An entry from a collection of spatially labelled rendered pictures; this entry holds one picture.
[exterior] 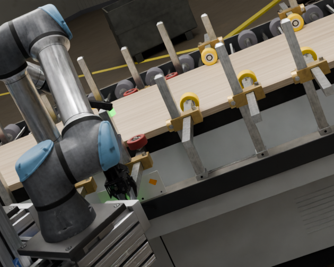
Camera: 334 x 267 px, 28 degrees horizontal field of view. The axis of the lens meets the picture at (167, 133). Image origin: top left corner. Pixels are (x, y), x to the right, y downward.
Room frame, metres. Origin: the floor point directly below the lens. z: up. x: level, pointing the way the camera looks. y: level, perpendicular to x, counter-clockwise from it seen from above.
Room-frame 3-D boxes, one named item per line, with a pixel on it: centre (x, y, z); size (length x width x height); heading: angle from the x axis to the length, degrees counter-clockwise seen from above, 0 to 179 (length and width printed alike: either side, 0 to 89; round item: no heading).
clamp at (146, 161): (2.47, 0.16, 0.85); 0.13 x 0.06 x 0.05; 80
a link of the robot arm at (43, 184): (1.65, 0.33, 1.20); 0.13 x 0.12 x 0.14; 92
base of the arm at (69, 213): (1.65, 0.33, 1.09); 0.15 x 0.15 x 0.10
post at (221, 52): (2.38, -0.30, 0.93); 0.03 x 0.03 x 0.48; 80
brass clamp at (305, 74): (2.33, -0.57, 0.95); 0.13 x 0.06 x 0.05; 80
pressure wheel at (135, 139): (2.59, 0.12, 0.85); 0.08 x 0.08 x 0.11
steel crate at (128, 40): (9.22, -0.42, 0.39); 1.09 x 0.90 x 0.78; 97
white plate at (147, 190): (2.45, 0.22, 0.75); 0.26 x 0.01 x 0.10; 80
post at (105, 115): (2.47, 0.19, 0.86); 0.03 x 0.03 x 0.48; 80
